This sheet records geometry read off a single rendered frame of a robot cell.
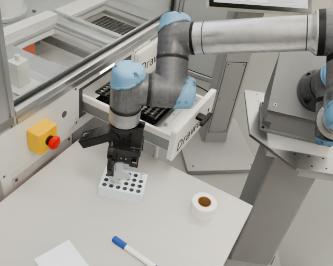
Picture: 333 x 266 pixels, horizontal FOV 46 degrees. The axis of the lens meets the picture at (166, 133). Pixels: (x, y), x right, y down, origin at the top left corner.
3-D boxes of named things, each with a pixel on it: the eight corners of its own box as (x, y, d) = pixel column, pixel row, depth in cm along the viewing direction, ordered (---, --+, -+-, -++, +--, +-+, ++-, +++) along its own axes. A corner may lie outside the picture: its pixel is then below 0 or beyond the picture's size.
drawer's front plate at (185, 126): (210, 115, 135) (216, 89, 128) (170, 162, 115) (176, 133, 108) (205, 113, 136) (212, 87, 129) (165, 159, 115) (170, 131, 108)
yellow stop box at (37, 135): (59, 143, 111) (59, 124, 107) (42, 157, 106) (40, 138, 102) (46, 136, 113) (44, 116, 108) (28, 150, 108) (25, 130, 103)
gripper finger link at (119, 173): (128, 192, 105) (130, 167, 100) (106, 188, 105) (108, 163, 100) (130, 184, 108) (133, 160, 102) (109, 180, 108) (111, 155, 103)
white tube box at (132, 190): (146, 183, 115) (147, 174, 112) (141, 204, 108) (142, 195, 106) (105, 174, 115) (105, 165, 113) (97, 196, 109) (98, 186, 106)
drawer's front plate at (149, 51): (172, 52, 168) (176, 28, 161) (136, 79, 147) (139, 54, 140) (169, 51, 168) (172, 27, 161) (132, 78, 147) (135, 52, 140)
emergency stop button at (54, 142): (62, 145, 108) (62, 134, 106) (52, 153, 106) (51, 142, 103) (54, 141, 109) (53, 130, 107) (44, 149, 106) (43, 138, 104)
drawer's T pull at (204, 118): (212, 116, 122) (213, 112, 121) (202, 127, 116) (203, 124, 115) (201, 111, 123) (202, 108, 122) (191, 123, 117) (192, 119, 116)
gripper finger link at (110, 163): (111, 180, 101) (113, 154, 96) (105, 179, 102) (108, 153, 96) (116, 168, 105) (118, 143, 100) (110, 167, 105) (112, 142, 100)
